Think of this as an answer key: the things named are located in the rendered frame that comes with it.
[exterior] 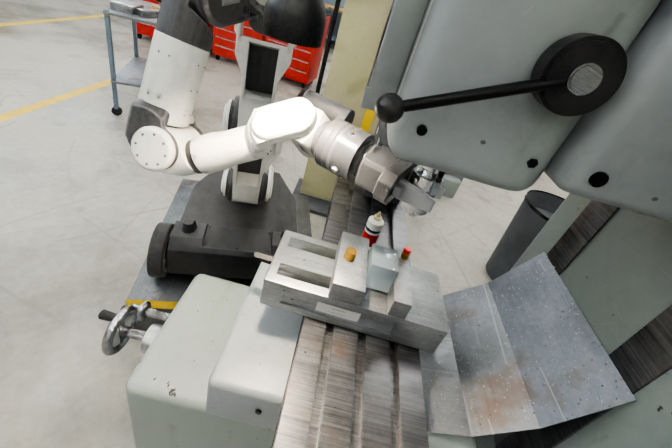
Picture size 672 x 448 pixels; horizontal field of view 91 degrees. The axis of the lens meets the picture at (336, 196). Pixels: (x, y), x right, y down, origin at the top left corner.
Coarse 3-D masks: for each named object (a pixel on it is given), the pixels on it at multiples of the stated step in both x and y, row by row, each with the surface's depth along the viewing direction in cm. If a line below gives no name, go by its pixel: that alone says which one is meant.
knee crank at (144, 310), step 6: (126, 306) 101; (138, 306) 100; (144, 306) 99; (150, 306) 102; (138, 312) 98; (144, 312) 99; (150, 312) 100; (156, 312) 100; (162, 312) 100; (138, 318) 98; (144, 318) 100; (156, 318) 100; (162, 318) 100
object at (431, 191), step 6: (414, 180) 50; (420, 186) 49; (426, 186) 49; (426, 192) 50; (432, 192) 50; (402, 204) 53; (408, 204) 52; (408, 210) 52; (414, 210) 51; (420, 210) 51
